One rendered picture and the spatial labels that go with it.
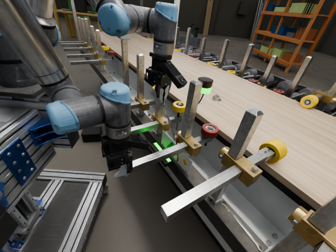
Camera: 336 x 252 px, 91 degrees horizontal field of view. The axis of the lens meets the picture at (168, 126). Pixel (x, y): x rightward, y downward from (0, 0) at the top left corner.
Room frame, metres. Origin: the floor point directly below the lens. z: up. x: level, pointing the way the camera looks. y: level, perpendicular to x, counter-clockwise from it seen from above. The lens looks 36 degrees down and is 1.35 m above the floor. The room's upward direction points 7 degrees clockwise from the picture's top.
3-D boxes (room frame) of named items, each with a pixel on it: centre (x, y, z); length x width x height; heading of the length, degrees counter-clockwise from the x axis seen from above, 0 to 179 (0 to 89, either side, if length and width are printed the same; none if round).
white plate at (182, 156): (0.63, -0.05, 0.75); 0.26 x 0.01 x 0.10; 36
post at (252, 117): (0.42, -0.24, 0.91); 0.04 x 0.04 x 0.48; 36
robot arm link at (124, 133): (0.39, 0.15, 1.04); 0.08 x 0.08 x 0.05
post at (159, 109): (0.82, 0.06, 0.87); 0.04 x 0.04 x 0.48; 36
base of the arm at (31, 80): (0.64, 0.63, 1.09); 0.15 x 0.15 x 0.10
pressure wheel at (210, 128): (0.65, -0.20, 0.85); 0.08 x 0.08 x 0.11
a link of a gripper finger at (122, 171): (0.38, 0.14, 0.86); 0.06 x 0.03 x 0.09; 126
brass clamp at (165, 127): (0.80, 0.05, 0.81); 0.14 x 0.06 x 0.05; 36
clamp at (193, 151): (0.60, -0.10, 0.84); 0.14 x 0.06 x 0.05; 36
